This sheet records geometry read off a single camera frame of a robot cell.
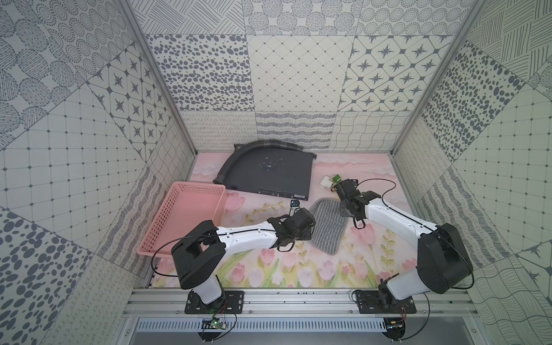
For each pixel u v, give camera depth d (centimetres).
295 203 79
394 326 72
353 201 65
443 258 43
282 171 107
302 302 75
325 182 104
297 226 65
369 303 73
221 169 104
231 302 73
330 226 91
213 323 70
